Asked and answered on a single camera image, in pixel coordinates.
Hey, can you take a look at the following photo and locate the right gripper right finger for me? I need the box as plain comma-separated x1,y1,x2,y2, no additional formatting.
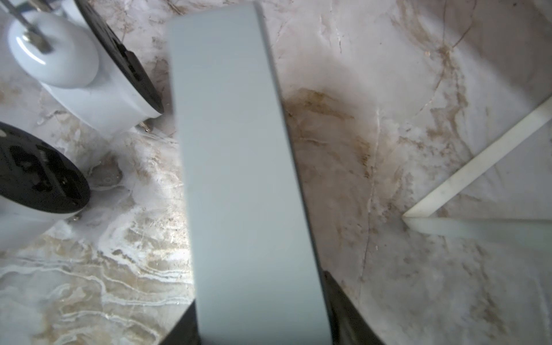
323,271,384,345

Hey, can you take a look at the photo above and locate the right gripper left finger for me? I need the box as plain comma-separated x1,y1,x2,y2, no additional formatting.
160,301,200,345

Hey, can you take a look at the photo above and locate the wooden two-tier shelf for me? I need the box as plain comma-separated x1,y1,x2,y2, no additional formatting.
402,99,551,252

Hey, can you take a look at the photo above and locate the white twin-bell alarm clock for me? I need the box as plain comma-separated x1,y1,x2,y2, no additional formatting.
1,1,164,136

